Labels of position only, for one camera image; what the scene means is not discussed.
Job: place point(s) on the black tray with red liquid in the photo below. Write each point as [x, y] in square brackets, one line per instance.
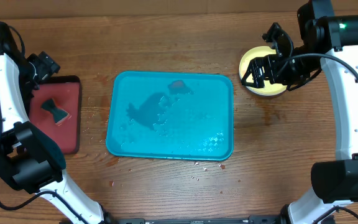
[67, 93]

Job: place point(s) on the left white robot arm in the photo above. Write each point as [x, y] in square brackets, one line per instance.
[31, 164]

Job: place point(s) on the green and pink sponge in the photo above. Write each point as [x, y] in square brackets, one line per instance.
[59, 115]

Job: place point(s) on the teal plastic serving tray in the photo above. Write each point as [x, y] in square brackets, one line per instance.
[164, 115]

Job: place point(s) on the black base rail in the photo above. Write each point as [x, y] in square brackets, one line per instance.
[197, 221]

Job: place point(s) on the yellow-green plate with red stain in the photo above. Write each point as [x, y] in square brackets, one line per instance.
[269, 90]

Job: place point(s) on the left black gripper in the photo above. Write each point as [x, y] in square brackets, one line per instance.
[47, 65]

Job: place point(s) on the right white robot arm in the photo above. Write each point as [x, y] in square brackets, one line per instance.
[330, 46]

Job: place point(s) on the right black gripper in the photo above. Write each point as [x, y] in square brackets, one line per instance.
[271, 68]

